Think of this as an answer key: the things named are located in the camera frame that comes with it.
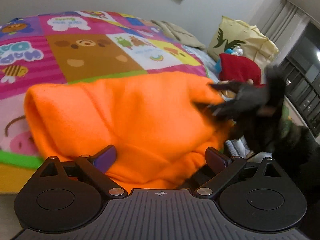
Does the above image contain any beige folded cloth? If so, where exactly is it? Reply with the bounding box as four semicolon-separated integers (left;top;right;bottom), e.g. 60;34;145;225
151;20;206;51

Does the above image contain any orange pumpkin costume garment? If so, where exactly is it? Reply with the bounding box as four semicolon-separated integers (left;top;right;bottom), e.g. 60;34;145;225
24;72;232;191

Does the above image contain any red plush toy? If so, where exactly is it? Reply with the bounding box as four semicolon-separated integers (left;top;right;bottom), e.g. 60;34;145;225
219;53;261;86

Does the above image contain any colourful cartoon patchwork blanket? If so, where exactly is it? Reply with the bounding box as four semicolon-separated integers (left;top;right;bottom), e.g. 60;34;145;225
1;11;207;194

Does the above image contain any yellow pillow with bird print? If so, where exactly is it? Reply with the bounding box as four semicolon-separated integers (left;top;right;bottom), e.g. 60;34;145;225
207;16;279;69

